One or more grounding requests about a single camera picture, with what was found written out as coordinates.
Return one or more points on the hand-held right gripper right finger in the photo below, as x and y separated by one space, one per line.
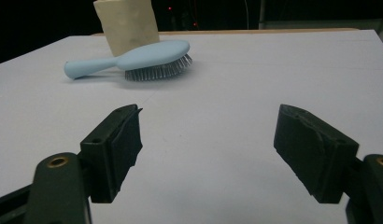
311 152

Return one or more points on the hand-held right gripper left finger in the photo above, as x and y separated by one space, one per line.
113 152

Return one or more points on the light blue hairbrush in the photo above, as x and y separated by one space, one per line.
149 56

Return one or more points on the beige square container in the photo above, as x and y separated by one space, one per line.
127 25

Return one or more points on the white table mat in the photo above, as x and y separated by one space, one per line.
211 93

